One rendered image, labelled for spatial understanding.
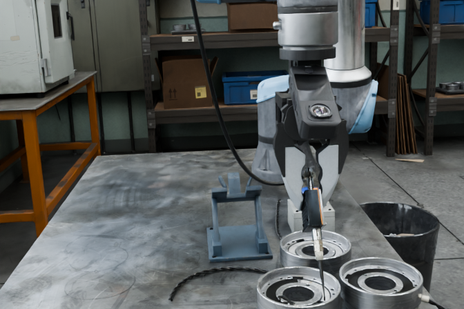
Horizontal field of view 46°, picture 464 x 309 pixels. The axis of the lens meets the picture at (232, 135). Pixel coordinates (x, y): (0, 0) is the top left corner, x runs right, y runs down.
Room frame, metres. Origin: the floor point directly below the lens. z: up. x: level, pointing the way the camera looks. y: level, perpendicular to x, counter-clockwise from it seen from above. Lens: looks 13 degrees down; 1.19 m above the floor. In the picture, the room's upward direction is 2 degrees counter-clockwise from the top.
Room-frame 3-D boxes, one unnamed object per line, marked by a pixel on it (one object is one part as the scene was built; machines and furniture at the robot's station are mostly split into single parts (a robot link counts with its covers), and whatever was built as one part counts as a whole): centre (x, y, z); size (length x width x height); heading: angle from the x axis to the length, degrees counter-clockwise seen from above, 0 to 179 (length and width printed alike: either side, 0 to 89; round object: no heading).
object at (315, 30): (0.70, -0.10, 1.15); 0.08 x 0.08 x 0.05
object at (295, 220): (0.91, -0.13, 0.82); 0.08 x 0.07 x 0.05; 2
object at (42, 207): (3.18, 1.22, 0.39); 1.50 x 0.62 x 0.78; 2
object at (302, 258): (0.76, -0.12, 0.82); 0.10 x 0.10 x 0.04
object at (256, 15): (4.35, -0.19, 1.19); 0.52 x 0.42 x 0.38; 92
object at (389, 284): (0.65, -0.19, 0.82); 0.10 x 0.10 x 0.04
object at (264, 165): (1.24, -0.12, 0.85); 0.15 x 0.15 x 0.10
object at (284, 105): (0.71, -0.10, 1.07); 0.09 x 0.08 x 0.12; 4
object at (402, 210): (1.86, -0.56, 0.21); 0.34 x 0.34 x 0.43
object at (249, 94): (4.37, -0.20, 0.56); 0.52 x 0.38 x 0.22; 89
